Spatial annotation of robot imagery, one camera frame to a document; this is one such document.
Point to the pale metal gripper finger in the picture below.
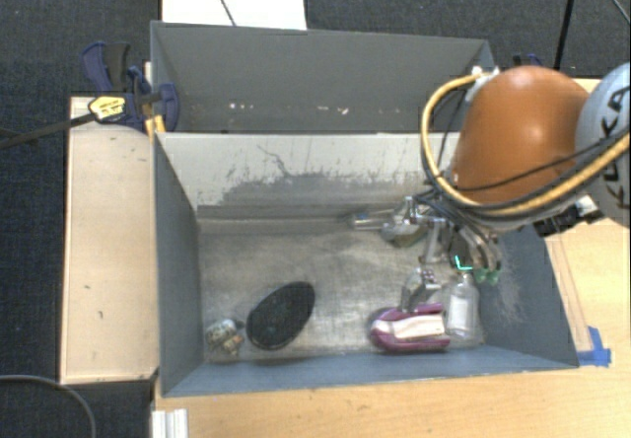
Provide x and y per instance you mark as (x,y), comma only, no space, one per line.
(419,290)
(374,219)

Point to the olive grey small object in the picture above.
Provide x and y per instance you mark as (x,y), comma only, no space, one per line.
(401,236)

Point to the purple and white stapler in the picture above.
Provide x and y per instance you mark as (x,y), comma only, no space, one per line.
(409,330)

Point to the clear glass bottle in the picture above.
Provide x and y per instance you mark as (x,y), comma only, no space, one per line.
(462,310)

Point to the grey metal bin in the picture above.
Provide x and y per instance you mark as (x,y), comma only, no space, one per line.
(305,253)

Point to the black oval brush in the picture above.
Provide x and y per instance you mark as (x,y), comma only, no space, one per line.
(281,316)

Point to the small mottled grey toy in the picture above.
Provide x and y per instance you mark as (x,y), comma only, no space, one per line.
(224,335)

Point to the pale wood board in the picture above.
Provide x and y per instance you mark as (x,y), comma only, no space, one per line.
(108,253)

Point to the black cylinder on white bracket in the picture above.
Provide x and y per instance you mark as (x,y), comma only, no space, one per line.
(559,223)

